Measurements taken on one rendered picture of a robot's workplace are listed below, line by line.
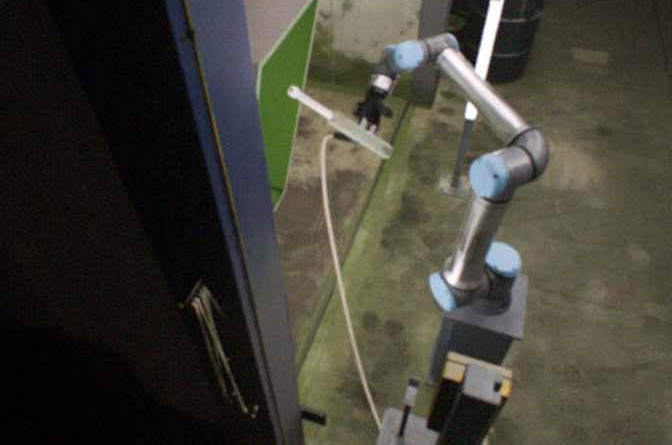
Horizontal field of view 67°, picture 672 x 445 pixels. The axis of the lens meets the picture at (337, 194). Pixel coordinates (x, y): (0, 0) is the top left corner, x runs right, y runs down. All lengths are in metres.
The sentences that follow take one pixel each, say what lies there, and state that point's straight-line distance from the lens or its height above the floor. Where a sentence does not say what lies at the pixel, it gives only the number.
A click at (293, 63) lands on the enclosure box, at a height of 1.26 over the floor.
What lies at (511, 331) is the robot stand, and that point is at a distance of 2.16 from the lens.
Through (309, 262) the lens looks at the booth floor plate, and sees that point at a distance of 2.98.
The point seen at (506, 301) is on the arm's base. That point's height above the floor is 0.70.
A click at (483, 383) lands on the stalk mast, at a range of 0.90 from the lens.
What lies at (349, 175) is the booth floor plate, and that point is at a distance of 3.46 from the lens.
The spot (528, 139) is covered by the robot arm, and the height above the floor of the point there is 1.49.
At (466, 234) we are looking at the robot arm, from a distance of 1.69.
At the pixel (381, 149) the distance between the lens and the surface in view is 1.86.
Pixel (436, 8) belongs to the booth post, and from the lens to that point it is 3.73.
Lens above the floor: 2.44
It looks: 46 degrees down
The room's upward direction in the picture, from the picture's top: straight up
